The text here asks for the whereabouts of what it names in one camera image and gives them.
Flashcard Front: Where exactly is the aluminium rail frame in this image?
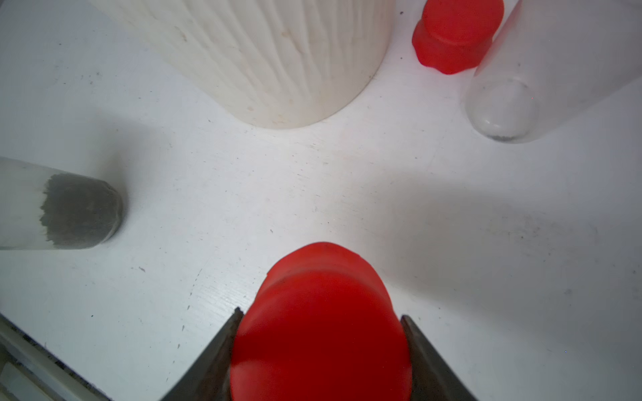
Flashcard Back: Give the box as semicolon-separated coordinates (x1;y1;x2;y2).
1;317;108;400

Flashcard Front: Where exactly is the red jar lid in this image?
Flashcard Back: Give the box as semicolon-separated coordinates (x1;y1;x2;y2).
411;0;504;75
231;242;412;400

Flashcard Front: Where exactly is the red-lid tea jar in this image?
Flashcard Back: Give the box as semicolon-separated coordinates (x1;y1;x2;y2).
463;1;641;144
1;157;124;251

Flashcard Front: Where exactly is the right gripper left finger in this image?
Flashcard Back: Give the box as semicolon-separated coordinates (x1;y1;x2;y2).
162;307;244;401

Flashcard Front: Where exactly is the white trash bin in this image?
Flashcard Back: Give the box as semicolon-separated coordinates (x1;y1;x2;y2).
96;0;395;130

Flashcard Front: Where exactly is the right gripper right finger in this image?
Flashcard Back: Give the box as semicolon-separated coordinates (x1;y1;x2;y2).
401;315;476;401

